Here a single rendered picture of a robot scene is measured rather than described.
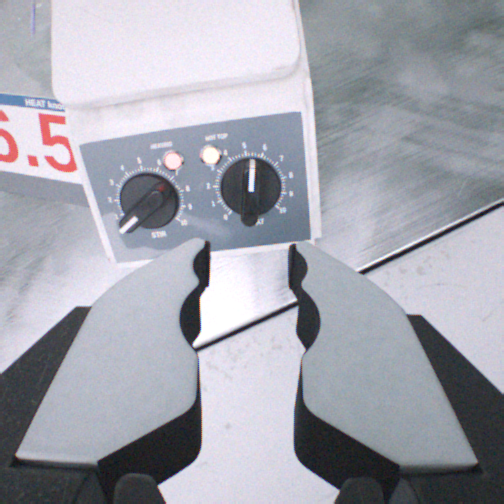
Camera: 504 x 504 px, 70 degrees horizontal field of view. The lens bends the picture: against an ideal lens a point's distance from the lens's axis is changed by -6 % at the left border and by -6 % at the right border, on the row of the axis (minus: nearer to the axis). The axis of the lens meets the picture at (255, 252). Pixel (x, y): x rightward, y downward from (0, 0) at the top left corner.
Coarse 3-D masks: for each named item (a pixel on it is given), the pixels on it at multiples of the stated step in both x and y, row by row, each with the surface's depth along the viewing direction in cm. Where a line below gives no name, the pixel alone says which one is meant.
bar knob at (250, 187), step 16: (240, 160) 20; (256, 160) 19; (224, 176) 20; (240, 176) 20; (256, 176) 18; (272, 176) 20; (224, 192) 20; (240, 192) 20; (256, 192) 19; (272, 192) 20; (240, 208) 21; (256, 208) 19
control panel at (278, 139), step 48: (96, 144) 19; (144, 144) 19; (192, 144) 19; (240, 144) 19; (288, 144) 19; (96, 192) 20; (192, 192) 21; (288, 192) 21; (144, 240) 22; (240, 240) 22; (288, 240) 22
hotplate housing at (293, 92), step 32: (160, 96) 19; (192, 96) 19; (224, 96) 18; (256, 96) 18; (288, 96) 18; (96, 128) 19; (128, 128) 19; (160, 128) 19; (96, 224) 22; (320, 224) 22; (224, 256) 23
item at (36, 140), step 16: (0, 112) 23; (16, 112) 23; (32, 112) 23; (48, 112) 23; (0, 128) 24; (16, 128) 24; (32, 128) 23; (48, 128) 23; (64, 128) 23; (0, 144) 25; (16, 144) 24; (32, 144) 24; (48, 144) 24; (64, 144) 24; (0, 160) 25; (16, 160) 25; (32, 160) 25; (48, 160) 25; (64, 160) 25
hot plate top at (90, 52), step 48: (96, 0) 17; (144, 0) 17; (192, 0) 17; (240, 0) 17; (288, 0) 17; (96, 48) 17; (144, 48) 17; (192, 48) 17; (240, 48) 17; (288, 48) 16; (96, 96) 17; (144, 96) 17
